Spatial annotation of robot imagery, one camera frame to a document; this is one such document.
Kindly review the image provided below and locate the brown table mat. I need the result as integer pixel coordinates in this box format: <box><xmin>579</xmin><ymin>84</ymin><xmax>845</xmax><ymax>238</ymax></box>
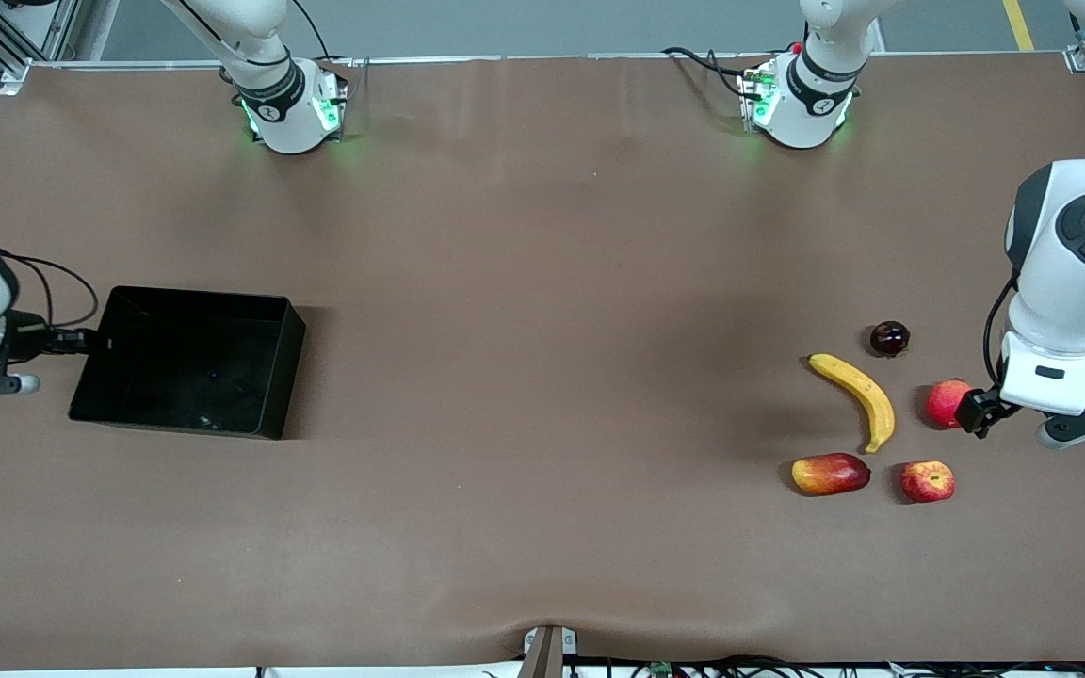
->
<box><xmin>0</xmin><ymin>52</ymin><xmax>1085</xmax><ymax>671</ymax></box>

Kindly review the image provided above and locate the round red peach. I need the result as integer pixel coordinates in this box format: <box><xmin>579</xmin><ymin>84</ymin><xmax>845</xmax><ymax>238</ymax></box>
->
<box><xmin>925</xmin><ymin>379</ymin><xmax>977</xmax><ymax>430</ymax></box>

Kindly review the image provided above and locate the black right arm base cable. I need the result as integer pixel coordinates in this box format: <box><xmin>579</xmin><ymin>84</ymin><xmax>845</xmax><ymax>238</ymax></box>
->
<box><xmin>293</xmin><ymin>0</ymin><xmax>355</xmax><ymax>95</ymax></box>

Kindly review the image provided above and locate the yellow banana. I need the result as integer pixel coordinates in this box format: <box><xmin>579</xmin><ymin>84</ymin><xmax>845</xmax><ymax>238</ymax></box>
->
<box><xmin>807</xmin><ymin>353</ymin><xmax>897</xmax><ymax>455</ymax></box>

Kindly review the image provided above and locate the small red yellow apple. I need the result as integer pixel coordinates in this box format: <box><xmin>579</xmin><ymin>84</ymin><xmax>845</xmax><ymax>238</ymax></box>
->
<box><xmin>899</xmin><ymin>460</ymin><xmax>957</xmax><ymax>504</ymax></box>

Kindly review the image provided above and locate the black left arm base cable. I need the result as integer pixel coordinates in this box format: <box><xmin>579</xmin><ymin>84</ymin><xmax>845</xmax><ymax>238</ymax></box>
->
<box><xmin>663</xmin><ymin>45</ymin><xmax>760</xmax><ymax>100</ymax></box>

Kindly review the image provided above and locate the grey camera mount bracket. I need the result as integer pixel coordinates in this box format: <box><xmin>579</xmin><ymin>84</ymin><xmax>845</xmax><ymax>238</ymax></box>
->
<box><xmin>522</xmin><ymin>624</ymin><xmax>579</xmax><ymax>678</ymax></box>

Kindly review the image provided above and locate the black plastic box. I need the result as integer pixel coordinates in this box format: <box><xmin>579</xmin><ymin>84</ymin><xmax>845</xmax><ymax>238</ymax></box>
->
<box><xmin>68</xmin><ymin>285</ymin><xmax>307</xmax><ymax>441</ymax></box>

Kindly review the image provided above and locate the black arm base cable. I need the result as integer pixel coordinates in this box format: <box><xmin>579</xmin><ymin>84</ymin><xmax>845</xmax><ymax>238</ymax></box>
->
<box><xmin>293</xmin><ymin>0</ymin><xmax>355</xmax><ymax>95</ymax></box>
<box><xmin>663</xmin><ymin>45</ymin><xmax>760</xmax><ymax>100</ymax></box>

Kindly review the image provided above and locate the red yellow mango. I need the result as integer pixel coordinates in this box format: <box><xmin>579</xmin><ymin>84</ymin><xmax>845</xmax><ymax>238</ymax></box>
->
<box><xmin>791</xmin><ymin>452</ymin><xmax>872</xmax><ymax>497</ymax></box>

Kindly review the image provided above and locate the dark red plum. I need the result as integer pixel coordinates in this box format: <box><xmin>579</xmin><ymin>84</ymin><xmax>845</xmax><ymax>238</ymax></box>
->
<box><xmin>869</xmin><ymin>320</ymin><xmax>912</xmax><ymax>358</ymax></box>

